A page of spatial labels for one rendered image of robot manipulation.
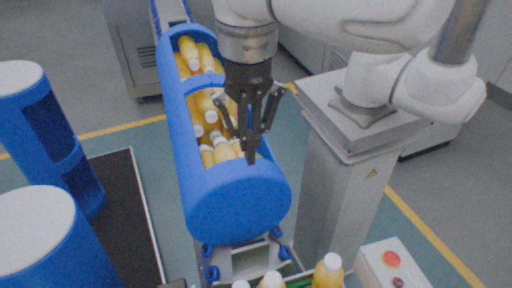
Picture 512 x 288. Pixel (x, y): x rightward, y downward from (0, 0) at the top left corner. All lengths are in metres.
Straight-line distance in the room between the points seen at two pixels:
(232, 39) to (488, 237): 2.26
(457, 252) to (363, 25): 2.11
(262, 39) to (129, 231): 1.75
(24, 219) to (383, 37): 1.01
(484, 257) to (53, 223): 2.16
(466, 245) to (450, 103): 1.48
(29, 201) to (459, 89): 1.22
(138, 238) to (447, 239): 1.80
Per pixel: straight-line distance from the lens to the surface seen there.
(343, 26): 0.36
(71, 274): 1.15
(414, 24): 0.36
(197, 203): 0.82
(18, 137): 1.80
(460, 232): 2.49
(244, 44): 0.48
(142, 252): 2.01
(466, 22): 0.98
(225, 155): 0.90
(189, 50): 1.38
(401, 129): 1.29
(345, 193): 1.36
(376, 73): 1.12
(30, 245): 1.07
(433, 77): 1.04
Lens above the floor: 1.82
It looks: 43 degrees down
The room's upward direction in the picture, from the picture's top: straight up
